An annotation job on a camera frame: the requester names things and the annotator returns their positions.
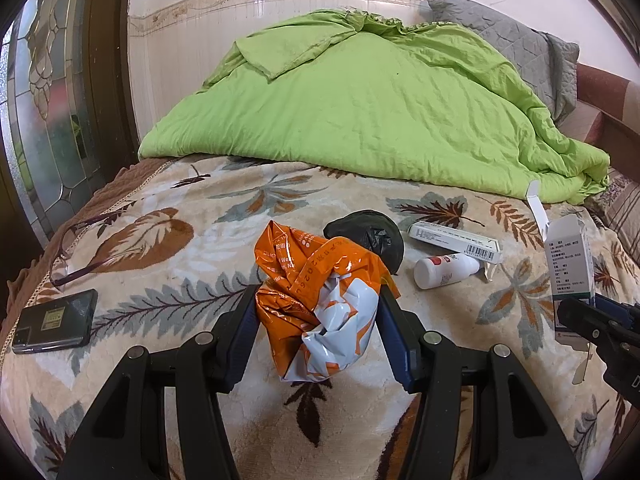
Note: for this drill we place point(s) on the brown headboard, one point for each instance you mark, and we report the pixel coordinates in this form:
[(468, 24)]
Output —
[(600, 100)]

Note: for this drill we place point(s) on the orange and white wrapper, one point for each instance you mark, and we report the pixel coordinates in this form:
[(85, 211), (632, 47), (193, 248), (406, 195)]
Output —
[(300, 280)]

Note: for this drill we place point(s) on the leaf printed blanket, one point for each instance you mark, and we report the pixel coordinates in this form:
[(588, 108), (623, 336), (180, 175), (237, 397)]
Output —
[(200, 240)]

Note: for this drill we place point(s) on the black smartphone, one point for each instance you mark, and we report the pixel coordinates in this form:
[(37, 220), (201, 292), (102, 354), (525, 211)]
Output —
[(55, 320)]

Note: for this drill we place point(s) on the grey quilted pillow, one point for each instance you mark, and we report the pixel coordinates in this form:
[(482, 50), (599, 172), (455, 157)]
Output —
[(525, 40)]

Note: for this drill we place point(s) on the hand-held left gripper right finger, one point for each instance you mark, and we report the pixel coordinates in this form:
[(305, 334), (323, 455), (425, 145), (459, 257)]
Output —
[(395, 340)]

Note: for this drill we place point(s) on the long white box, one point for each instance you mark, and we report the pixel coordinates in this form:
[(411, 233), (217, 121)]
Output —
[(450, 239)]

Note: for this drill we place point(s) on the stained glass door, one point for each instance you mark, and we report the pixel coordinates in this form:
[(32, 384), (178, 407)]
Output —
[(50, 110)]

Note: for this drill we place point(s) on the green quilt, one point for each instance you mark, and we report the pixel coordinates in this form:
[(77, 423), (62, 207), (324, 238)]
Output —
[(375, 100)]

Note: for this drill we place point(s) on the white plastic bottle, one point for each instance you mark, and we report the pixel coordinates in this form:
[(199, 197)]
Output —
[(440, 270)]

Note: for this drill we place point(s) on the purple framed eyeglasses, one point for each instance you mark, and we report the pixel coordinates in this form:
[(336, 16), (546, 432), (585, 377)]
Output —
[(75, 276)]

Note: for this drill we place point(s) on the striped bed sheet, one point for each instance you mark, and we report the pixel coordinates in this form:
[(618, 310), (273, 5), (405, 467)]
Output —
[(625, 210)]

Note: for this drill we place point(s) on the black plastic bag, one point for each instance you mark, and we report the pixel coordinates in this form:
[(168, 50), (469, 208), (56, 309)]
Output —
[(370, 232)]

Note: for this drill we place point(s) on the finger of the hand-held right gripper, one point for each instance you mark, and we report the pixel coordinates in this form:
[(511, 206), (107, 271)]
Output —
[(580, 317), (620, 312)]

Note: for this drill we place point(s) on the white carton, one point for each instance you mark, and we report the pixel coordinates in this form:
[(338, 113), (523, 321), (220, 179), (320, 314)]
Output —
[(570, 270)]

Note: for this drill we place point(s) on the brown bed cover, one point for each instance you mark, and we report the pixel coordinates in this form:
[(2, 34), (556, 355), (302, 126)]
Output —
[(135, 170)]

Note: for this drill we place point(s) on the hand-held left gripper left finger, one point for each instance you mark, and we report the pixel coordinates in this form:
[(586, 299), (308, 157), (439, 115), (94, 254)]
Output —
[(242, 330)]

